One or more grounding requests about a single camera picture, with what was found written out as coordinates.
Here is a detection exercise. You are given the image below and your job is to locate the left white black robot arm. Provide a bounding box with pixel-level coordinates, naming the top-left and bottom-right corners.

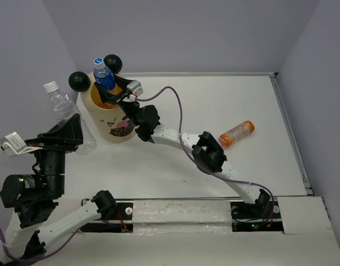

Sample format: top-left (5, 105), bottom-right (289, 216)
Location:
top-left (0, 114), bottom-right (117, 265)

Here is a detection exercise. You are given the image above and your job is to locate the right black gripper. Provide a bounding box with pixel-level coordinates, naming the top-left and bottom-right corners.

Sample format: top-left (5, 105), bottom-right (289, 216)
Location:
top-left (94, 71), bottom-right (140, 127)

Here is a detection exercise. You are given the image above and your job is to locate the clear bottle blue label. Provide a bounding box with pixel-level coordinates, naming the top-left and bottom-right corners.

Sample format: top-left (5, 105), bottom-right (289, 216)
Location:
top-left (93, 58), bottom-right (115, 91)

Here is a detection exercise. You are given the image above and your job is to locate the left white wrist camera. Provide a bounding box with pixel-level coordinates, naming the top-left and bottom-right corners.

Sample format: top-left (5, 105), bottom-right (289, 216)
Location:
top-left (0, 132), bottom-right (40, 157)

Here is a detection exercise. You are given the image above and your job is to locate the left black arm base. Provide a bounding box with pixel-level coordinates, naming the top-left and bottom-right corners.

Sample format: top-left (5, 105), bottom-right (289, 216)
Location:
top-left (80, 201), bottom-right (134, 233)

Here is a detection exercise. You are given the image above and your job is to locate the long orange capped bottle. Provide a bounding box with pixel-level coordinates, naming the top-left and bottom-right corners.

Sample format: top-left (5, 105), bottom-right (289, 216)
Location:
top-left (219, 120), bottom-right (255, 148)

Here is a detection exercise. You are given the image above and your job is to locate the clear bottle white cap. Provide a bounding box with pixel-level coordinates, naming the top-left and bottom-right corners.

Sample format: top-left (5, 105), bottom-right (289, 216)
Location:
top-left (43, 81), bottom-right (97, 156)

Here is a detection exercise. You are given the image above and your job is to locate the cream panda-ear waste bin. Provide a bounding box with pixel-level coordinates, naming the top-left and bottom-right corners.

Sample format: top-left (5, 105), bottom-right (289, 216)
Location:
top-left (68, 71), bottom-right (135, 144)

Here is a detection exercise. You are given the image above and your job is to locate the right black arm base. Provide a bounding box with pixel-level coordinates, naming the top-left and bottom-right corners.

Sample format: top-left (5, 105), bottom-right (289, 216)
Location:
top-left (230, 201), bottom-right (284, 232)

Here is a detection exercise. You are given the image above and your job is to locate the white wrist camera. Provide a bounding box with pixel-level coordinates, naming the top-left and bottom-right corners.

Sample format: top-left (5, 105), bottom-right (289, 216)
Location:
top-left (126, 80), bottom-right (144, 102)
top-left (0, 132), bottom-right (40, 157)

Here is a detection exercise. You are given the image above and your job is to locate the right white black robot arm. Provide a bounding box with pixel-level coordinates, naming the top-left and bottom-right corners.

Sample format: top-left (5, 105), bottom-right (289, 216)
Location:
top-left (94, 76), bottom-right (275, 223)

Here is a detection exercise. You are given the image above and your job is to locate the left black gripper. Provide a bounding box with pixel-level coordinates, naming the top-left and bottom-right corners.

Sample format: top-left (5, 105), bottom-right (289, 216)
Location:
top-left (27, 111), bottom-right (87, 195)

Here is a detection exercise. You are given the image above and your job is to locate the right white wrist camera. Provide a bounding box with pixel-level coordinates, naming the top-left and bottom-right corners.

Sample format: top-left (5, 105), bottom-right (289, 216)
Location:
top-left (126, 80), bottom-right (144, 102)

